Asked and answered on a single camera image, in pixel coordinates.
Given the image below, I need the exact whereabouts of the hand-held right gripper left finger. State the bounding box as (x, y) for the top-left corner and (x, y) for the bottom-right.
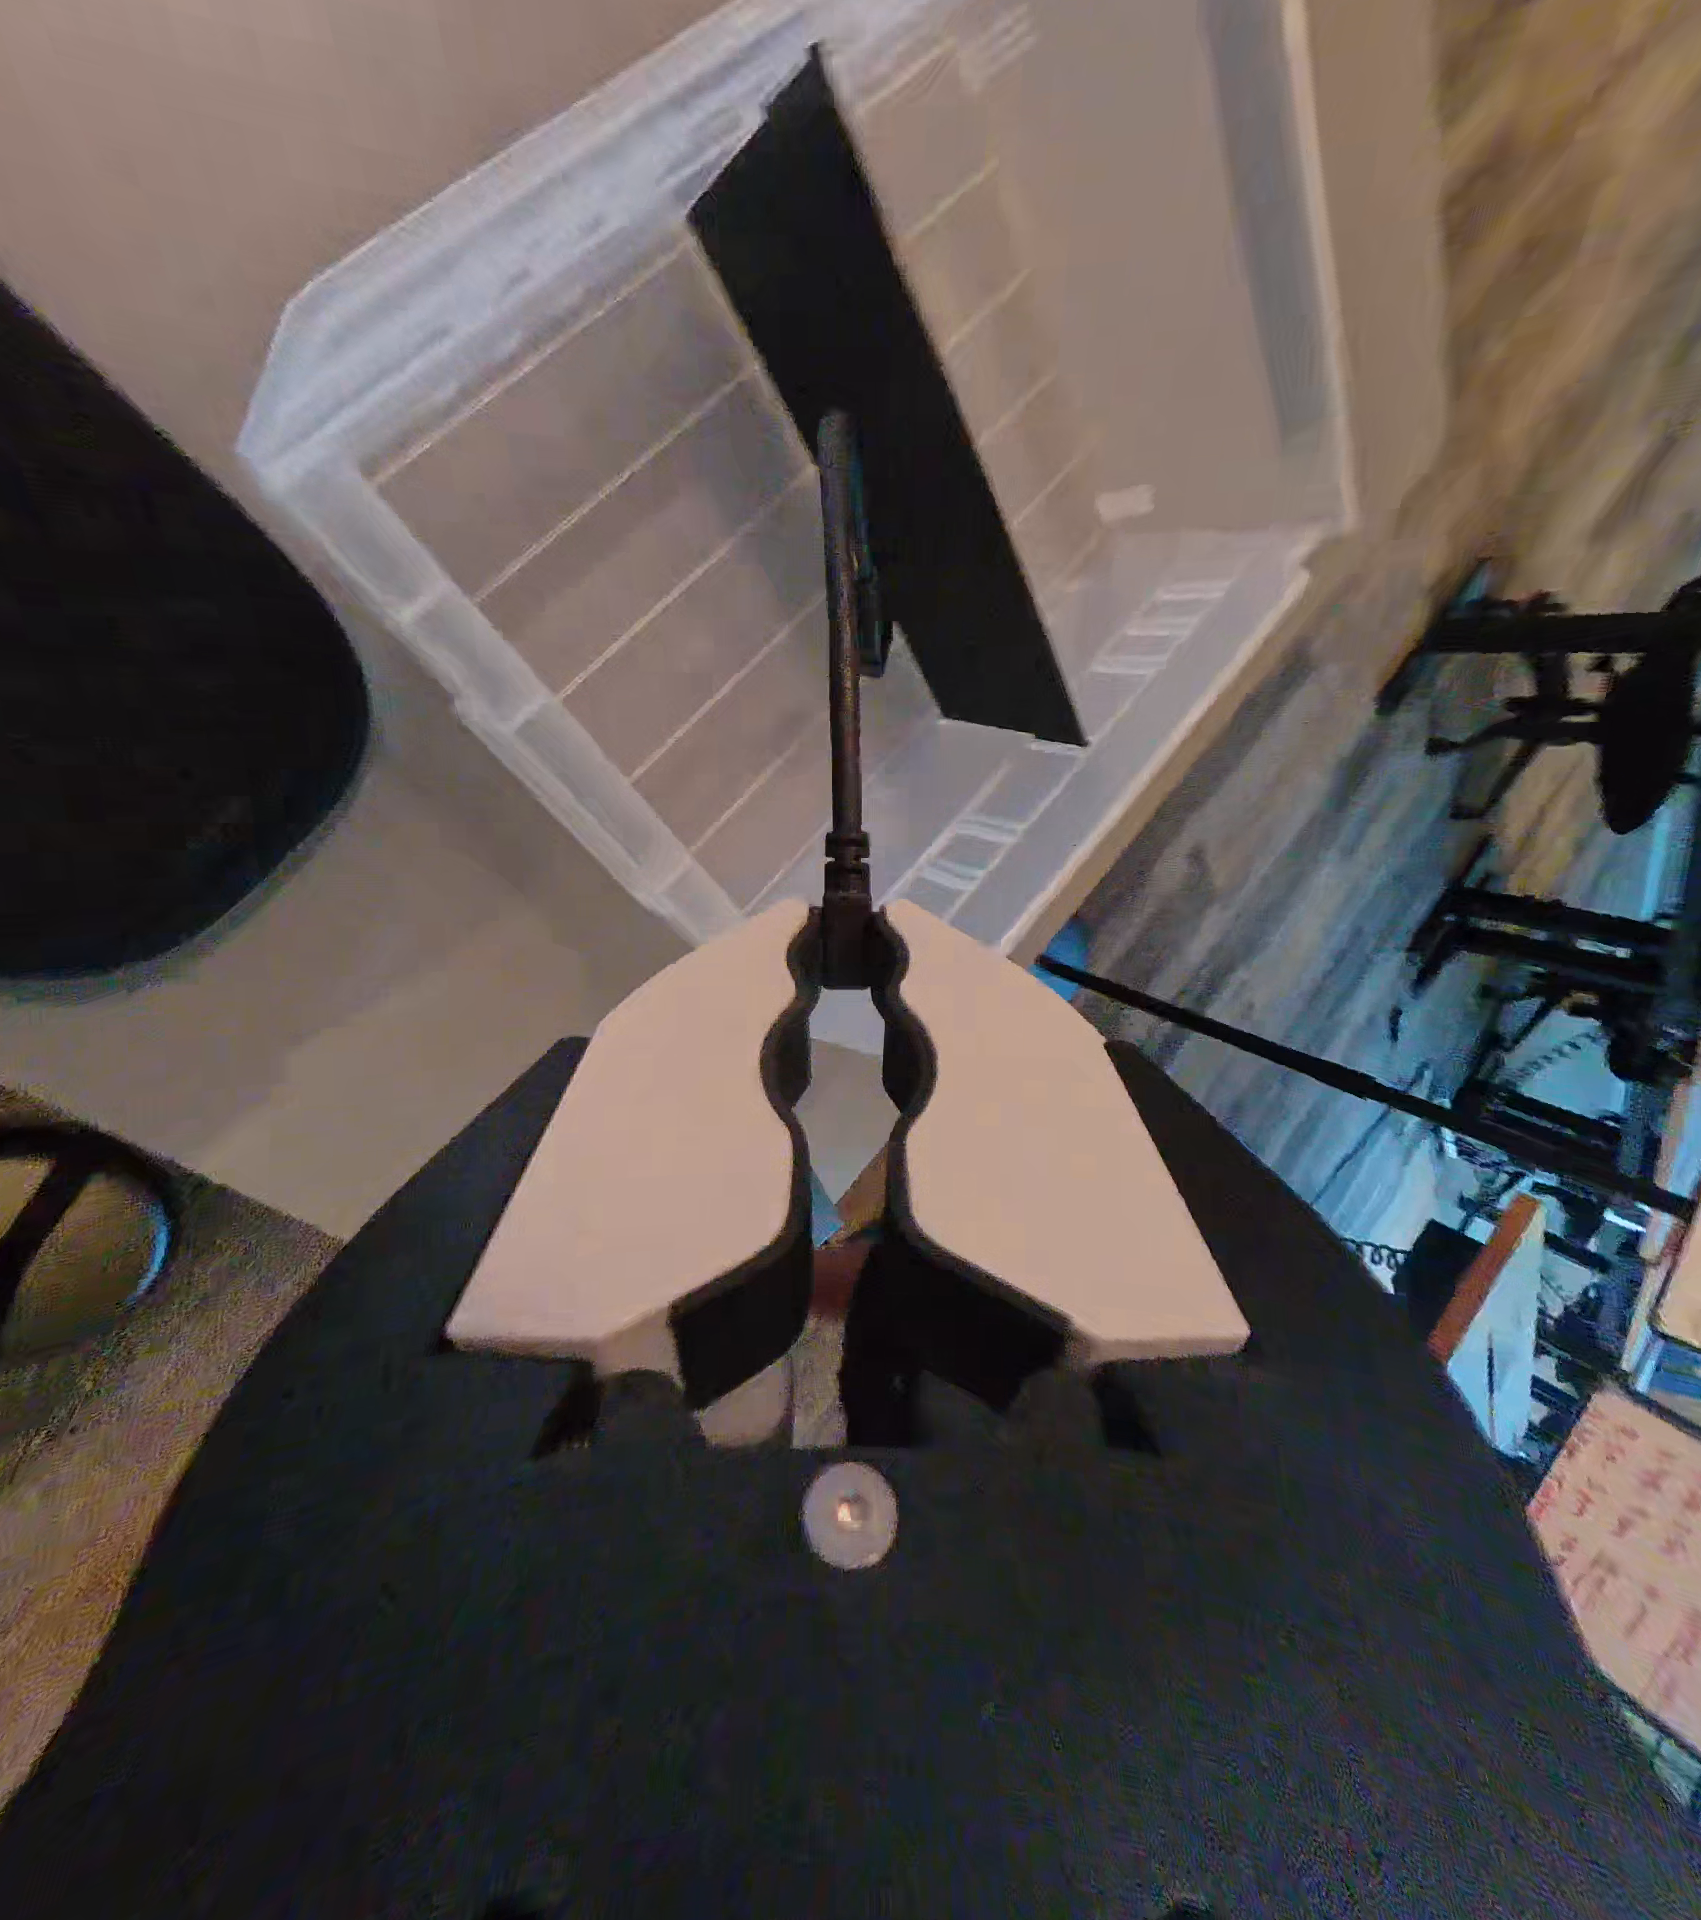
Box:
(445, 897), (815, 1416)

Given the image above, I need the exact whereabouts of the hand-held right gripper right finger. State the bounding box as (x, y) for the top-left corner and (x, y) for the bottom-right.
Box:
(881, 900), (1254, 1374)

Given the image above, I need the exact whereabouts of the black stand pole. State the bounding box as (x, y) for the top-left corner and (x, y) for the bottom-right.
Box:
(1035, 955), (1698, 1225)

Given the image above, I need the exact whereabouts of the black desk frame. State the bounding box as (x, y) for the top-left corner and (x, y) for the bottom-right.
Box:
(1375, 558), (1701, 1087)

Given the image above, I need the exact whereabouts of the clear plastic bin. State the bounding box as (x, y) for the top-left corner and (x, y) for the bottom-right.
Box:
(235, 0), (1362, 966)

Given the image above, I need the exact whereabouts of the black usb cable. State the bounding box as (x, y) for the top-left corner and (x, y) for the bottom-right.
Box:
(813, 409), (895, 993)

